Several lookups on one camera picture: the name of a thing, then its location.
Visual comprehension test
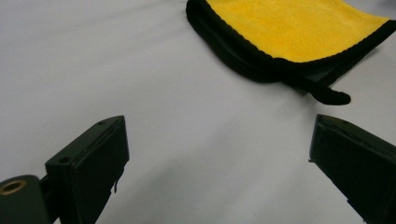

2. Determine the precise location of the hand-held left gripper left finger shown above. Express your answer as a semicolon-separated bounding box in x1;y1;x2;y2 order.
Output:
45;115;131;224

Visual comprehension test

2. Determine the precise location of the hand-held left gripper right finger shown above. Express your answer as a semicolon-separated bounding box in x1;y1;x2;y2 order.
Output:
308;113;396;224

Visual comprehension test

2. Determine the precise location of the yellow cloth with black trim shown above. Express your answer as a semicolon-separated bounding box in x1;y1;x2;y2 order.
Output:
185;0;396;106

